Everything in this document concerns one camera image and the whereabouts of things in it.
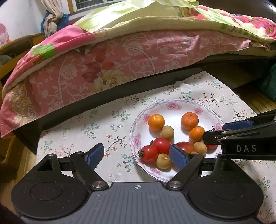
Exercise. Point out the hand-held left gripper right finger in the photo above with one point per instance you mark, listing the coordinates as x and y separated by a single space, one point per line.
179 158

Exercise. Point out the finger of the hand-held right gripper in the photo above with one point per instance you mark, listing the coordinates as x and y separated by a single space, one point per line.
236 125
212 137

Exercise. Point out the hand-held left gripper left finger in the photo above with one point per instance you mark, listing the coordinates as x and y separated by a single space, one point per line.
94 156

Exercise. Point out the large red cherry tomato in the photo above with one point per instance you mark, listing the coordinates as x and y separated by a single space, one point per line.
185 146

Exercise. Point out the tan longan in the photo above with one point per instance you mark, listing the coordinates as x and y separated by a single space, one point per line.
163 161
167 132
200 148

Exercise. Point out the small orange mandarin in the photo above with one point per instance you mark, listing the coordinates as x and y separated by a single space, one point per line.
196 134

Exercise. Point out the dark orange rough mandarin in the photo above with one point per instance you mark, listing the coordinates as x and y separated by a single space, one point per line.
189 121

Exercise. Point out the red cherry tomato with stem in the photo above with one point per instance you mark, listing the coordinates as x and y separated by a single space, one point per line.
148 154

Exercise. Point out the yellowish orange mandarin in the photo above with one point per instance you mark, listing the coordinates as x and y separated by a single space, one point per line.
156 122

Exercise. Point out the white floral-rimmed plate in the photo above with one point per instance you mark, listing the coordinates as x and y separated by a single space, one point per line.
172 116

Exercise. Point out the floral white tablecloth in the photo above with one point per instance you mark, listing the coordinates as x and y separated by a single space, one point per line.
107 129

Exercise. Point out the dark green bag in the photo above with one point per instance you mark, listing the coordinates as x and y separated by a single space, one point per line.
268 84

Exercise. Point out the pink floral bed sheet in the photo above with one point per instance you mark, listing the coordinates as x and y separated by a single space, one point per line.
129 56

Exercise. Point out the dark brown headboard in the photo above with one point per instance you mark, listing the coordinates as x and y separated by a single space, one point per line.
258 8

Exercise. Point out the patchwork pink green quilt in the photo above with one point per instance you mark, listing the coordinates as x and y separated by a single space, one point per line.
151 23

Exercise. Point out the grey cloth bundle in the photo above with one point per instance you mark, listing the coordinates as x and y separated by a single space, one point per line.
6 59

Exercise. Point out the yellow wooden cabinet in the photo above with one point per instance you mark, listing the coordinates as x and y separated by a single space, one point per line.
13 47

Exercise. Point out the blue plastic bag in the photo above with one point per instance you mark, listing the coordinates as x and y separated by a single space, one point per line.
64 20

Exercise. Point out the knotted beige curtain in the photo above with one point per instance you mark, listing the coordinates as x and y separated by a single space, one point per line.
51 19

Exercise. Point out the pink lace-edged cloth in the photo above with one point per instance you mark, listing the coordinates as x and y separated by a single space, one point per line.
3 34

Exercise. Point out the barred window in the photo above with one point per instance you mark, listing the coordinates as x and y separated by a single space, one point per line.
97 3

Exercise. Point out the dark bed frame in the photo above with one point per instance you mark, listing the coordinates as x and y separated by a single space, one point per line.
86 101

